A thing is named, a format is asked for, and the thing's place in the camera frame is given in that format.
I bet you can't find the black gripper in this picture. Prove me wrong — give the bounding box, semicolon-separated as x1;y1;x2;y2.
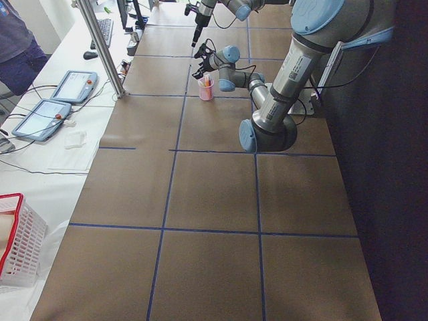
192;53;217;79
191;11;211;47

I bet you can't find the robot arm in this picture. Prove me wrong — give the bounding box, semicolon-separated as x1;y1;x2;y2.
193;0;397;152
185;0;295;47

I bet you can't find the black keyboard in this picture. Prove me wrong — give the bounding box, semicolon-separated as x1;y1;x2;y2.
97;19;114;47

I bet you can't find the white pillar with base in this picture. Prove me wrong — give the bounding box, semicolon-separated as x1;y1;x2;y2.
288;78;320;116

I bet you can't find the black computer mouse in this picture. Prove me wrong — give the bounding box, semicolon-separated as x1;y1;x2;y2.
83;51;98;60

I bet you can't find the upper teach pendant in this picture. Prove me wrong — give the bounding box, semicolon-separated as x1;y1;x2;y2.
51;70;98;104

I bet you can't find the teach pendant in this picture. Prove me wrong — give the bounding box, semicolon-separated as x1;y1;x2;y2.
12;99;72;142
51;70;98;104

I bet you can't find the white folded cloth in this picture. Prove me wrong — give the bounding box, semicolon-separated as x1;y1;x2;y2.
64;131;87;149

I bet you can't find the lower teach pendant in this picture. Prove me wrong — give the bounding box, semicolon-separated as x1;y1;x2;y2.
12;99;72;142

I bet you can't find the person in blue clothes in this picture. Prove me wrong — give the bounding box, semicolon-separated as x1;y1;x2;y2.
1;1;48;96

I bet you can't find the red white plastic basket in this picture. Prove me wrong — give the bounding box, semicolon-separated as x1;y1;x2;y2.
1;193;47;289

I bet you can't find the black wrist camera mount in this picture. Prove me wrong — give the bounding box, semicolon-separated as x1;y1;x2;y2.
193;42;215;60

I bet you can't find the aluminium frame post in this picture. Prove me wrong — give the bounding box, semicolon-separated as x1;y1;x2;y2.
76;0;125;99

